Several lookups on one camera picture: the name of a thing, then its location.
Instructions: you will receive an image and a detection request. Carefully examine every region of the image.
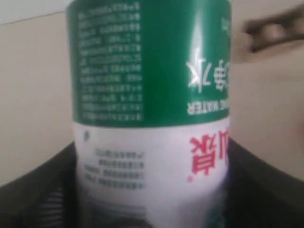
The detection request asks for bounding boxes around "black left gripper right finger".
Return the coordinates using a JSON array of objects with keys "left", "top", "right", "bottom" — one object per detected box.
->
[{"left": 224, "top": 139, "right": 304, "bottom": 228}]

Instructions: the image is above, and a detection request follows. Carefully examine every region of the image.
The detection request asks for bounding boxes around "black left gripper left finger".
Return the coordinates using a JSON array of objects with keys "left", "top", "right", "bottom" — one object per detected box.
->
[{"left": 0, "top": 142, "right": 152, "bottom": 228}]

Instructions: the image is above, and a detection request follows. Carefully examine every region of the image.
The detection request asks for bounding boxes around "brown paper pulp tray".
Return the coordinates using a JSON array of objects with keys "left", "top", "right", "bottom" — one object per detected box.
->
[{"left": 230, "top": 4, "right": 304, "bottom": 133}]

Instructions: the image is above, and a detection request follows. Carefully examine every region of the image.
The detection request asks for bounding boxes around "green label water bottle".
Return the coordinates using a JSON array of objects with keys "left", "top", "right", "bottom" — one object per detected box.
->
[{"left": 66, "top": 0, "right": 232, "bottom": 228}]

